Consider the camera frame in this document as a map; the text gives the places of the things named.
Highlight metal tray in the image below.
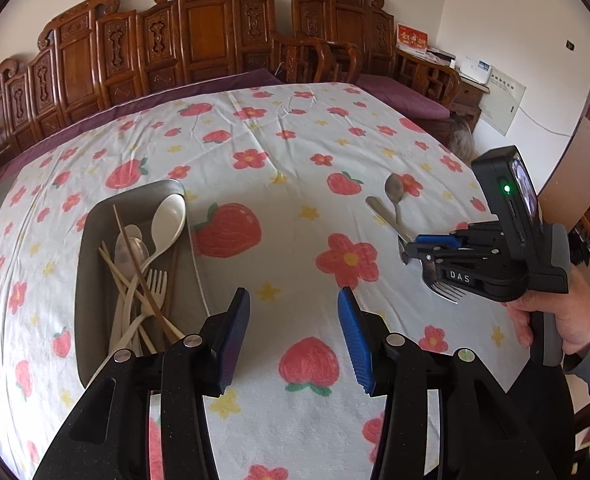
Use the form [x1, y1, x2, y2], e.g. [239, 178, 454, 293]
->
[74, 179, 211, 391]

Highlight white and blue box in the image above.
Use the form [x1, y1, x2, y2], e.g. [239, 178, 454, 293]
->
[457, 57, 490, 86]

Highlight white plastic utensil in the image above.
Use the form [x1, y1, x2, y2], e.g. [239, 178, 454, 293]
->
[115, 265, 143, 356]

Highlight brown wooden board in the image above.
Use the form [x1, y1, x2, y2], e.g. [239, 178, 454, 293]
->
[539, 115, 590, 223]

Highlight white ceramic spoon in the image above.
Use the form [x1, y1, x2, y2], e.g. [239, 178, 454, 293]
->
[125, 193, 188, 291]

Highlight light wooden chopstick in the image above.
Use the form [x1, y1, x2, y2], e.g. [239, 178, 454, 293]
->
[98, 242, 158, 357]
[100, 255, 186, 341]

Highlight red desk calendar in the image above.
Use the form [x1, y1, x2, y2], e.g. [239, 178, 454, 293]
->
[396, 23, 428, 56]

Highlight large metal spoon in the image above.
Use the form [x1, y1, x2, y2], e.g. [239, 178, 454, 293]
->
[384, 173, 411, 243]

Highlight person's right hand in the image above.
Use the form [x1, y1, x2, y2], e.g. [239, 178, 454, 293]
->
[507, 269, 590, 375]

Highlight carved wooden sofa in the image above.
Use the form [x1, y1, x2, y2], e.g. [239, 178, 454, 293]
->
[0, 0, 276, 181]

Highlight white wall panel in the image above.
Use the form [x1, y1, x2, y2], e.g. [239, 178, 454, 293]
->
[477, 65, 526, 137]

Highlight floral strawberry printed blanket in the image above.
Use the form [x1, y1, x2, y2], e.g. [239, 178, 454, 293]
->
[0, 82, 526, 480]

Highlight wooden side table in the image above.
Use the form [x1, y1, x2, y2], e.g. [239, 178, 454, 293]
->
[450, 77, 488, 123]

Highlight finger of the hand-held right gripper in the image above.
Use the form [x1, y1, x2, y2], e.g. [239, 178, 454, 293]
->
[416, 234, 460, 251]
[404, 242, 456, 267]

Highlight small metal spoon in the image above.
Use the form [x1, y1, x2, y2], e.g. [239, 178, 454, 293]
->
[125, 236, 151, 281]

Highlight white plastic fork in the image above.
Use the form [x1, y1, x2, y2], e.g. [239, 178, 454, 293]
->
[108, 269, 169, 358]

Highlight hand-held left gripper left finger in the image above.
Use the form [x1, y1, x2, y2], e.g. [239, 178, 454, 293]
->
[32, 287, 252, 480]

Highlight carved wooden armchair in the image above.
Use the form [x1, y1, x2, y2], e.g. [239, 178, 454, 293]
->
[272, 0, 463, 133]

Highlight white wall cable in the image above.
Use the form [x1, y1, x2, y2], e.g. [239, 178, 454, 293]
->
[517, 104, 572, 137]

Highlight white papers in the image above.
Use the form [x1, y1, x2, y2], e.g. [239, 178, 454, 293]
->
[425, 47, 456, 68]

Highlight white plastic spoon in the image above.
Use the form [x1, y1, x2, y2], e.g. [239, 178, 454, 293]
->
[110, 224, 143, 356]
[112, 204, 176, 343]

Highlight metal fork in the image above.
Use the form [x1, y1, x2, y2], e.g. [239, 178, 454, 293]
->
[366, 196, 466, 305]

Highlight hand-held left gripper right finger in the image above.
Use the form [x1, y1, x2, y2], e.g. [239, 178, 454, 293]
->
[337, 286, 558, 480]

